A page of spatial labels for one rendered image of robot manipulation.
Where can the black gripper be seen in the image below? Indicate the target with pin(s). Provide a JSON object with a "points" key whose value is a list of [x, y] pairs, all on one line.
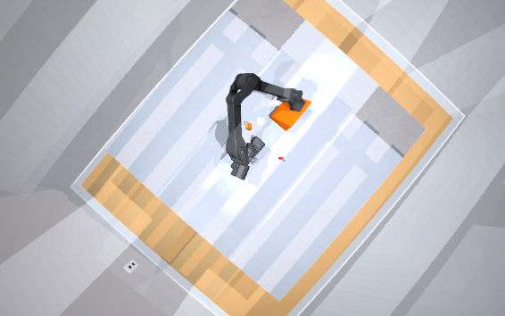
{"points": [[259, 144]]}

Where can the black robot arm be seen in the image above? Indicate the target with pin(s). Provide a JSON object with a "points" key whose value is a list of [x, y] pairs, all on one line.
{"points": [[239, 152]]}

